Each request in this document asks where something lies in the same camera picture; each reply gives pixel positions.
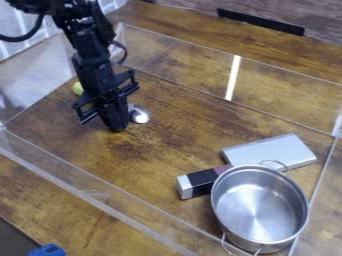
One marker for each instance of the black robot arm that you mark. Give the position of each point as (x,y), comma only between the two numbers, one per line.
(88,31)

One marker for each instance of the black strip on table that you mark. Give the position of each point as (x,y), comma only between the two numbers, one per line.
(262,22)

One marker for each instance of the black and silver block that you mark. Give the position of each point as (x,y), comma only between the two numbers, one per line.
(196,184)

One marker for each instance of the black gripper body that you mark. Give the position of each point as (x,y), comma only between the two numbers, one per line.
(103,85)

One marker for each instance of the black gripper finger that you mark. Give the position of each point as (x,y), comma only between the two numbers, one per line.
(122,114)
(110,116)

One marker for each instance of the spoon with yellow handle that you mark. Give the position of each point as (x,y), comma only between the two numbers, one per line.
(139,114)

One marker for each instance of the silver metal pot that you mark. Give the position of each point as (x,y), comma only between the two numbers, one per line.
(261,208)

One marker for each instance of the clear acrylic enclosure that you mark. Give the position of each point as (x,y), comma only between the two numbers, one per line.
(96,190)

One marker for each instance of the blue object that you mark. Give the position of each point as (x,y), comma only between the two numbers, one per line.
(48,250)

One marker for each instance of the silver flat rectangular box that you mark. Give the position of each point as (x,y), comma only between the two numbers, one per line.
(285,148)

